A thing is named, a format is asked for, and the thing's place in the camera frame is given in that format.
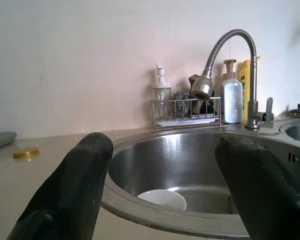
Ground white bottle with beige pump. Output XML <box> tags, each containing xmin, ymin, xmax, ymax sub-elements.
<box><xmin>219</xmin><ymin>58</ymin><xmax>244</xmax><ymax>124</ymax></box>

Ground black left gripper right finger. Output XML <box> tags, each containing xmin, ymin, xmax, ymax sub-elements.
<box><xmin>214</xmin><ymin>134</ymin><xmax>300</xmax><ymax>240</ymax></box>

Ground steel wool scrubber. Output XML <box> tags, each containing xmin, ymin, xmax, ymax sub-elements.
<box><xmin>170</xmin><ymin>87</ymin><xmax>192</xmax><ymax>118</ymax></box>

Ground white ceramic bowl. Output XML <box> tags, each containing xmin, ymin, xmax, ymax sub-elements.
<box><xmin>136</xmin><ymin>188</ymin><xmax>188</xmax><ymax>211</ymax></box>

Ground steel wire sink rack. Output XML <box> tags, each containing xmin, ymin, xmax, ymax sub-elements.
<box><xmin>150</xmin><ymin>96</ymin><xmax>223</xmax><ymax>131</ymax></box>

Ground clear pump soap dispenser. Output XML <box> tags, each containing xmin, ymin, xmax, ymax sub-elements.
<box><xmin>151</xmin><ymin>63</ymin><xmax>172</xmax><ymax>118</ymax></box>

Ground black gas stove burner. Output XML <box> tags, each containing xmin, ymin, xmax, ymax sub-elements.
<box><xmin>286</xmin><ymin>103</ymin><xmax>300</xmax><ymax>118</ymax></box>

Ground steel gooseneck faucet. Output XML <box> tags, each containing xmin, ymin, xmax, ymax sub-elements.
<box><xmin>190</xmin><ymin>28</ymin><xmax>275</xmax><ymax>130</ymax></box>

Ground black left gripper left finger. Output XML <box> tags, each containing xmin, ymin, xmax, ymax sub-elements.
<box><xmin>7</xmin><ymin>132</ymin><xmax>115</xmax><ymax>240</ymax></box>

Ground yellow detergent bottle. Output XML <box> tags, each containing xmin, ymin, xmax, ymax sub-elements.
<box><xmin>240</xmin><ymin>56</ymin><xmax>262</xmax><ymax>123</ymax></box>

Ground gold metal lid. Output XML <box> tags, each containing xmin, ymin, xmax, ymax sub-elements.
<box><xmin>12</xmin><ymin>146</ymin><xmax>40</xmax><ymax>160</ymax></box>

